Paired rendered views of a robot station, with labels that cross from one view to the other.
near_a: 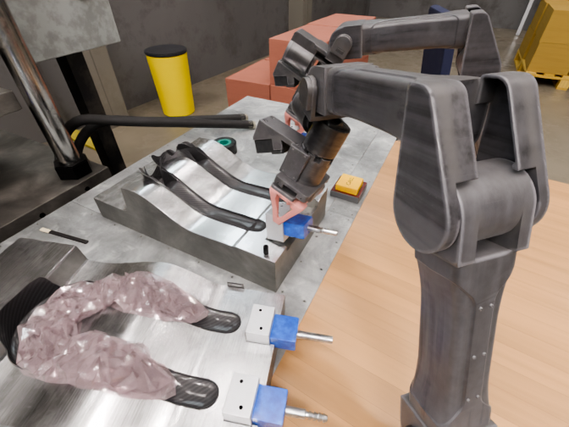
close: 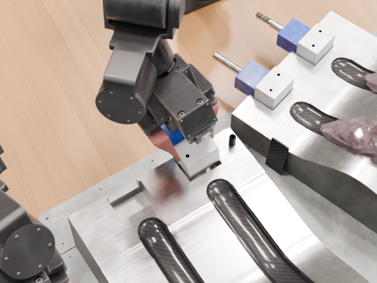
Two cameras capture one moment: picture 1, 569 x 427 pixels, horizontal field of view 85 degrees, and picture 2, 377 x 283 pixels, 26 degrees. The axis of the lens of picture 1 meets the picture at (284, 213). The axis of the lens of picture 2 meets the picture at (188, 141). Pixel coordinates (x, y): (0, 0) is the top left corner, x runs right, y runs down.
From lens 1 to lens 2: 1.12 m
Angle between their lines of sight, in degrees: 79
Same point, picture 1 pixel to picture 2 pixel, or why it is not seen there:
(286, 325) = (251, 74)
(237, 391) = (318, 40)
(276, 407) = (292, 27)
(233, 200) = (227, 268)
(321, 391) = (238, 58)
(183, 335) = (352, 112)
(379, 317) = not seen: hidden behind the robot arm
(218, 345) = (320, 97)
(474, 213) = not seen: outside the picture
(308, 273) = not seen: hidden behind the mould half
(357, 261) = (98, 151)
